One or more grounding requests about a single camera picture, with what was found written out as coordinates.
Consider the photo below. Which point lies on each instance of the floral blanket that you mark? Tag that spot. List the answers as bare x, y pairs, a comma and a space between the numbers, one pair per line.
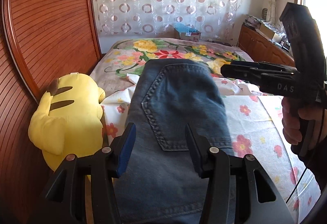
130, 56

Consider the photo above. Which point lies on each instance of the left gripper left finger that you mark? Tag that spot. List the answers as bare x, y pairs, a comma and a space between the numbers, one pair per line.
121, 149

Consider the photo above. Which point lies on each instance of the white strawberry flower bedsheet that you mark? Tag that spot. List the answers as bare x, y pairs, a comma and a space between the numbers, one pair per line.
255, 123

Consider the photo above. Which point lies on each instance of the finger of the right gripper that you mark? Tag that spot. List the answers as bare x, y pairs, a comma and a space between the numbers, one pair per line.
242, 62
244, 71

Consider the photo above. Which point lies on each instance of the wooden louvered wardrobe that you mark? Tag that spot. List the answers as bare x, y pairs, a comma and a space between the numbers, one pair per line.
40, 41

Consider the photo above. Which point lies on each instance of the wooden side cabinet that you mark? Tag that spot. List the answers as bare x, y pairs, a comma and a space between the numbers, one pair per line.
260, 49

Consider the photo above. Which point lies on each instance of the cardboard box with blue bag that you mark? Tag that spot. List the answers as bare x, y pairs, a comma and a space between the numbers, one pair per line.
188, 33

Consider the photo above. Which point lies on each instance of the blue denim jeans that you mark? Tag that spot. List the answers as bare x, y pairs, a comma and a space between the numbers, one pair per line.
160, 184

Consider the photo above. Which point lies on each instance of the cardboard box on cabinet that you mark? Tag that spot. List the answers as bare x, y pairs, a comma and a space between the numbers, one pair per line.
269, 33

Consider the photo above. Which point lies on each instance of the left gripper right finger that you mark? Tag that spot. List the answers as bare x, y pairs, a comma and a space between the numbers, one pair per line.
200, 151

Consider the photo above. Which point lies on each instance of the person's right hand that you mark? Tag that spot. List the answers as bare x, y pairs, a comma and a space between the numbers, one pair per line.
291, 122

